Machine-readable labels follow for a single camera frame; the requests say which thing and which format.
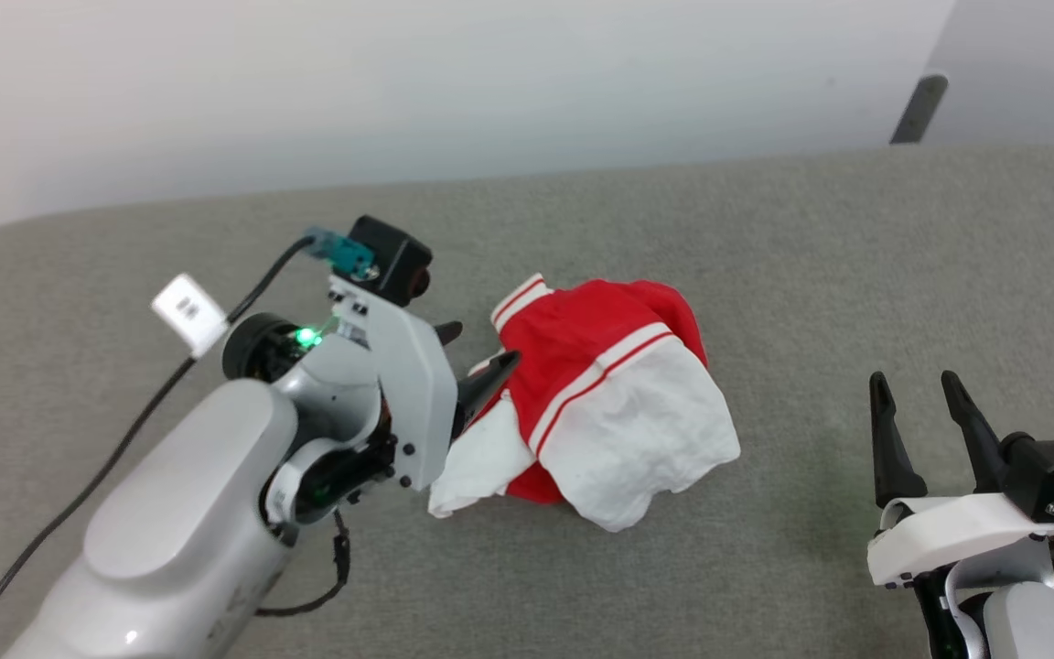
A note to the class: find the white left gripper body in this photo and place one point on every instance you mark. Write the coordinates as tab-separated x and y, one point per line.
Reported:
413	384

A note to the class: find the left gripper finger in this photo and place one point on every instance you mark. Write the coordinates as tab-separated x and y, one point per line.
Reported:
450	332
481	386

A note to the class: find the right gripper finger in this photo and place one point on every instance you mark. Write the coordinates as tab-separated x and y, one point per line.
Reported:
983	448
895	458

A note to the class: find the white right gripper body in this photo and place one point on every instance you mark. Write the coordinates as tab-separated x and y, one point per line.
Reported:
948	531

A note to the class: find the red and white garment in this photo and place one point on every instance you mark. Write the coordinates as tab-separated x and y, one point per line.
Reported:
609	384

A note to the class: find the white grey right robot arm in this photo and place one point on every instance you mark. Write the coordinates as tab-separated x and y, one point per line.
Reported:
1030	622

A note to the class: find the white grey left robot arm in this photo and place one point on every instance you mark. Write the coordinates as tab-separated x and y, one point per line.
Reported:
170	513

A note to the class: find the dark grey slanted bar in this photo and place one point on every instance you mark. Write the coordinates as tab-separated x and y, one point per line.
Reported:
920	108

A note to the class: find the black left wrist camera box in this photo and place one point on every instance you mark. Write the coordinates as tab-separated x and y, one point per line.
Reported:
392	256

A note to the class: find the teal left camera connector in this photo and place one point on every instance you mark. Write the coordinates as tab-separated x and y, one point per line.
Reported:
339	249

